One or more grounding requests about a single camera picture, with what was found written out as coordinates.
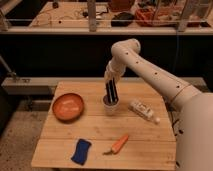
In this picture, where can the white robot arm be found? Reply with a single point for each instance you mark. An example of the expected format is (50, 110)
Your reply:
(194, 150)

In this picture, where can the wooden workbench in background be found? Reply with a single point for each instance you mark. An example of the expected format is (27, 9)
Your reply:
(72, 18)

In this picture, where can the orange carrot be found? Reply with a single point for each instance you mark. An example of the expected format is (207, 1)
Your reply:
(117, 146)

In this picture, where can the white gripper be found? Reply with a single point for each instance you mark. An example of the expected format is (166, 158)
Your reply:
(113, 73)

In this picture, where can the black object on bench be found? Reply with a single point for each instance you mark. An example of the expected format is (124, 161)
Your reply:
(122, 19)

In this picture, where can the grey metal post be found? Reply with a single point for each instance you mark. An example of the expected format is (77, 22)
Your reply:
(91, 5)

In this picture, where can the orange bowl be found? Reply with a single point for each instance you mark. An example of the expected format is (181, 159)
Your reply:
(68, 106)

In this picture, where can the blue eraser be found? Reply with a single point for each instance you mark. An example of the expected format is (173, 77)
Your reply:
(81, 151)

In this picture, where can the grey metal rail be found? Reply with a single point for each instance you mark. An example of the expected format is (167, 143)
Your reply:
(47, 85)

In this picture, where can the white ceramic cup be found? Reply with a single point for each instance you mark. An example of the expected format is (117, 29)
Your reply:
(110, 108)

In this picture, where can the red tool box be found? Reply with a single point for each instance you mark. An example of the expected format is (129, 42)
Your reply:
(151, 18)

